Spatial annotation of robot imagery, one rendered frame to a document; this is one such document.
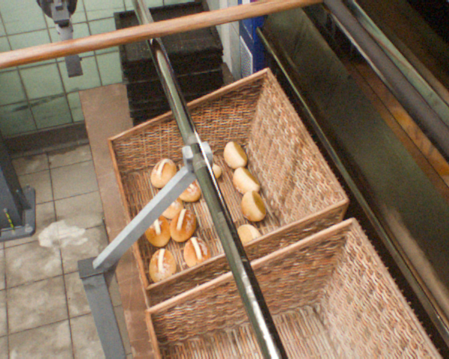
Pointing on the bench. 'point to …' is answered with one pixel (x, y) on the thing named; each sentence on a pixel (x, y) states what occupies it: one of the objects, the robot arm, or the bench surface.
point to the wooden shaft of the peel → (138, 33)
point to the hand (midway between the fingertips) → (68, 44)
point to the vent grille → (245, 60)
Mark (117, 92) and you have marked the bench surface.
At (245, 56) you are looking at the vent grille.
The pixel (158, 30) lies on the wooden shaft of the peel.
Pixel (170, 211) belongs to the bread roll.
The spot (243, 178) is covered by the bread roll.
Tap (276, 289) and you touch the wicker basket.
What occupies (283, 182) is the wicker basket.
